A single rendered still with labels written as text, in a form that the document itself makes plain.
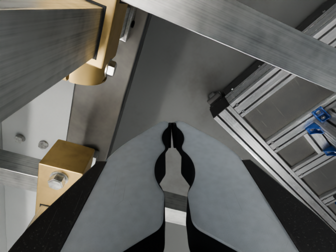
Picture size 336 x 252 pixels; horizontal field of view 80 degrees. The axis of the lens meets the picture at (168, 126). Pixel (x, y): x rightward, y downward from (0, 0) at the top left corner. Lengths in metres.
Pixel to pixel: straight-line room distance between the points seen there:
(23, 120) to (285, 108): 0.94
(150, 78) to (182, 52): 0.20
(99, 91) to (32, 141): 0.26
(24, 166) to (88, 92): 0.13
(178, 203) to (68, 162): 0.16
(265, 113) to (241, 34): 0.83
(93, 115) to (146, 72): 0.71
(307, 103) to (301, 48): 0.87
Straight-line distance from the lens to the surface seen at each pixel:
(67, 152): 0.29
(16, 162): 0.33
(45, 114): 0.50
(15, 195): 0.72
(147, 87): 1.07
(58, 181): 0.27
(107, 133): 0.37
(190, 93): 1.08
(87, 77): 0.18
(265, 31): 0.19
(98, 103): 0.35
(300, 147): 1.19
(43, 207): 0.32
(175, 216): 0.32
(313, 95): 1.06
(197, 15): 0.17
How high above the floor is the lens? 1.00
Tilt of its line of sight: 60 degrees down
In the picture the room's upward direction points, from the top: 179 degrees clockwise
